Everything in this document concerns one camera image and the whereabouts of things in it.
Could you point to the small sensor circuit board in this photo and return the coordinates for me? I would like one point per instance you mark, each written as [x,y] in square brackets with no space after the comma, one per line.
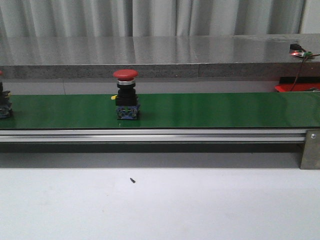
[297,51]

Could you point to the red mushroom push button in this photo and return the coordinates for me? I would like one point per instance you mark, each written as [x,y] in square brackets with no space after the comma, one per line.
[126,100]
[5,103]

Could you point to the red plastic tray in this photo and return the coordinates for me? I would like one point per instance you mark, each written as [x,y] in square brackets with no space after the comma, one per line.
[299,87]

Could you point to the steel conveyor support bracket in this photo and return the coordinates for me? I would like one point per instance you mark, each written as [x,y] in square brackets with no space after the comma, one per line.
[311,152]

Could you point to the green conveyor belt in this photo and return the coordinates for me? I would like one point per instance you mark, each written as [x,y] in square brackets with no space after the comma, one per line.
[168,110]

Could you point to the white curtain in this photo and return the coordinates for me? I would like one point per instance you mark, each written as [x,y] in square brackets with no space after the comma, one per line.
[159,18]

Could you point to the aluminium conveyor frame rail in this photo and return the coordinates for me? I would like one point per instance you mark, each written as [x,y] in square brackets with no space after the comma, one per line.
[154,135]

